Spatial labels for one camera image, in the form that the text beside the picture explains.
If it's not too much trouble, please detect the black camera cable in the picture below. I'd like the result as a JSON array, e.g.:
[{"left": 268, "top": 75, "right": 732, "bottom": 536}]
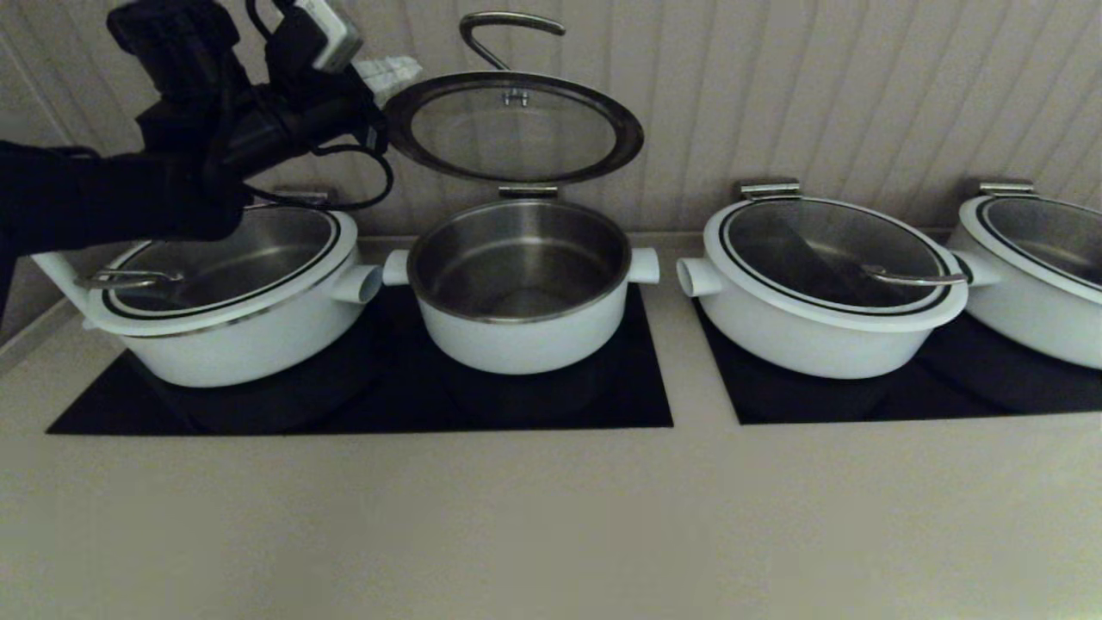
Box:
[{"left": 243, "top": 142, "right": 396, "bottom": 213}]

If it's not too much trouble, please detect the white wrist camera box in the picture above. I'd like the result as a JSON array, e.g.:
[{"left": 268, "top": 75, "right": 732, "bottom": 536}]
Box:
[{"left": 293, "top": 0, "right": 362, "bottom": 74}]

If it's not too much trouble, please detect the small white pot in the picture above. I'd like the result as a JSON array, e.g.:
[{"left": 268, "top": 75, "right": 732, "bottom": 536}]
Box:
[{"left": 383, "top": 198, "right": 661, "bottom": 375}]

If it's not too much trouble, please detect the black glass cooktop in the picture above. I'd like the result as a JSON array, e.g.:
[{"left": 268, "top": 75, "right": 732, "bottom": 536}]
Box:
[
  {"left": 47, "top": 284, "right": 674, "bottom": 436},
  {"left": 693, "top": 301, "right": 1102, "bottom": 425}
]

